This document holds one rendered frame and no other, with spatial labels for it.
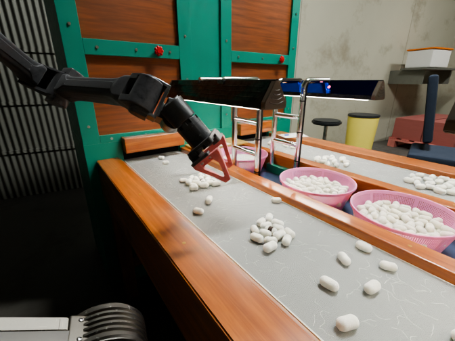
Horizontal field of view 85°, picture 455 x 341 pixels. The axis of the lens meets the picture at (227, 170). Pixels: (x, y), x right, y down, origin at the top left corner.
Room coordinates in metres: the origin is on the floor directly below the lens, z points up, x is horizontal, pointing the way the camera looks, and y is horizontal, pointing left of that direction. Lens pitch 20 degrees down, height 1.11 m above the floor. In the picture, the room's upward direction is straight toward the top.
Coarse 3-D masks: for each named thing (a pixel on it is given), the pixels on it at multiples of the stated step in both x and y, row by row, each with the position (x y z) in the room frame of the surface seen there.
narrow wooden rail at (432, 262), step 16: (240, 176) 0.90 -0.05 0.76; (256, 176) 0.89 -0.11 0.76; (272, 192) 0.76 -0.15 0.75; (288, 192) 0.74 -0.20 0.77; (304, 208) 0.65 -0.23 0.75; (320, 208) 0.63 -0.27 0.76; (336, 208) 0.63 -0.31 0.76; (336, 224) 0.57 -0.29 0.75; (352, 224) 0.55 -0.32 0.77; (368, 224) 0.55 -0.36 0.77; (368, 240) 0.50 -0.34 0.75; (384, 240) 0.48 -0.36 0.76; (400, 240) 0.48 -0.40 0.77; (400, 256) 0.45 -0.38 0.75; (416, 256) 0.43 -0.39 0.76; (432, 256) 0.42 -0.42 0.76; (448, 256) 0.42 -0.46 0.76; (432, 272) 0.40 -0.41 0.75; (448, 272) 0.38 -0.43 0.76
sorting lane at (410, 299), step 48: (192, 192) 0.79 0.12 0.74; (240, 192) 0.79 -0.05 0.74; (240, 240) 0.51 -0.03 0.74; (336, 240) 0.51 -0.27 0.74; (288, 288) 0.36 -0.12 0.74; (384, 288) 0.36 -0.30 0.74; (432, 288) 0.36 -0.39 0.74; (336, 336) 0.27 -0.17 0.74; (384, 336) 0.27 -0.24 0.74; (432, 336) 0.27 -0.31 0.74
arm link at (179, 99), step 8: (176, 96) 0.55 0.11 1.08; (168, 104) 0.53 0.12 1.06; (176, 104) 0.53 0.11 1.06; (184, 104) 0.54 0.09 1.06; (160, 112) 0.55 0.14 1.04; (168, 112) 0.53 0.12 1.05; (176, 112) 0.53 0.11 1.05; (184, 112) 0.53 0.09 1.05; (192, 112) 0.54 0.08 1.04; (168, 120) 0.54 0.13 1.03; (176, 120) 0.53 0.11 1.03; (184, 120) 0.53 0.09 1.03; (176, 128) 0.53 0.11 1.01
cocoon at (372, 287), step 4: (372, 280) 0.36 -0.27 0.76; (376, 280) 0.36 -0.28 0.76; (364, 284) 0.36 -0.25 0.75; (368, 284) 0.35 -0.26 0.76; (372, 284) 0.35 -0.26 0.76; (376, 284) 0.35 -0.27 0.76; (380, 284) 0.36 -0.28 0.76; (364, 288) 0.35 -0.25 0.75; (368, 288) 0.35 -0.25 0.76; (372, 288) 0.35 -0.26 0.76; (376, 288) 0.35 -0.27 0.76; (380, 288) 0.35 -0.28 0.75; (368, 292) 0.35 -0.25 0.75; (372, 292) 0.34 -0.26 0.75
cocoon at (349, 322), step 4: (344, 316) 0.29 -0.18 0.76; (348, 316) 0.29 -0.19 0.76; (352, 316) 0.29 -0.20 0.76; (336, 320) 0.29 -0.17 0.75; (340, 320) 0.28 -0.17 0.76; (344, 320) 0.28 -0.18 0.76; (348, 320) 0.28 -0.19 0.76; (352, 320) 0.28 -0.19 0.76; (356, 320) 0.28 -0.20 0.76; (336, 324) 0.28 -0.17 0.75; (340, 324) 0.28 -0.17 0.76; (344, 324) 0.28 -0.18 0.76; (348, 324) 0.28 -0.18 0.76; (352, 324) 0.28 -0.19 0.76; (356, 324) 0.28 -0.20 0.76; (340, 328) 0.28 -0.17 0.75; (344, 328) 0.27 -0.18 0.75; (348, 328) 0.27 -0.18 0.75; (352, 328) 0.28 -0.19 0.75; (356, 328) 0.28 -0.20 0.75
